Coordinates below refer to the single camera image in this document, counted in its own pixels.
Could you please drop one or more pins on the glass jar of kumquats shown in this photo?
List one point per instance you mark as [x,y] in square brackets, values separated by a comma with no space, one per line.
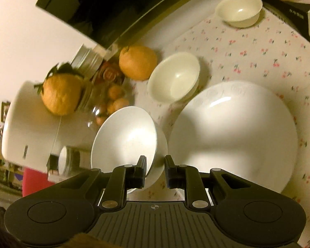
[103,103]

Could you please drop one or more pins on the small white bowl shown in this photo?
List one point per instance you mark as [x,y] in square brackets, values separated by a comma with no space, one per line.
[174,80]
[239,10]

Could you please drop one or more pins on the red object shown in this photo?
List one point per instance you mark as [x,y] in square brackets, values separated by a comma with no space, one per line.
[37,183]

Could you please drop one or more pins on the wide white bowl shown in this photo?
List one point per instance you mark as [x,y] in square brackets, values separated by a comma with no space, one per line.
[126,139]

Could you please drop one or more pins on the plain white plate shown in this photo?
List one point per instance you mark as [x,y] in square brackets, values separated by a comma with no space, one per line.
[232,137]

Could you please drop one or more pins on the black microwave oven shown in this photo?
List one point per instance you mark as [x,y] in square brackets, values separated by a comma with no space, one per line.
[106,10]

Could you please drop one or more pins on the dark jar with metal lid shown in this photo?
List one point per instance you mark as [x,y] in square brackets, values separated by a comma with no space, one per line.
[67,160]

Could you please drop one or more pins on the black and white carton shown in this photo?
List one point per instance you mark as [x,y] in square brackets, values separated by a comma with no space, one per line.
[294,13]

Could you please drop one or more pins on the white kitchen appliance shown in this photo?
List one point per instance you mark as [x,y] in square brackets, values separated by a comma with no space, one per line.
[28,129]

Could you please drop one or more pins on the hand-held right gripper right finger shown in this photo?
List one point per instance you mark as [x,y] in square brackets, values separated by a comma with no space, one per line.
[169,171]

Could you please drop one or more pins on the large orange citrus with leaves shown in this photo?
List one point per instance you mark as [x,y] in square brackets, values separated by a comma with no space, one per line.
[60,95]

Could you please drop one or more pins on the cherry print tablecloth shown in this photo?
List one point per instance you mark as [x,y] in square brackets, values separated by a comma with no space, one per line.
[248,51]

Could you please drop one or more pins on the framed wall picture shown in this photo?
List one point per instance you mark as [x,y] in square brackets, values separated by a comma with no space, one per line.
[5,111]

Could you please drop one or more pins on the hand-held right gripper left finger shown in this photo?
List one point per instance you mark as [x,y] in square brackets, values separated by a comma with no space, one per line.
[142,173]

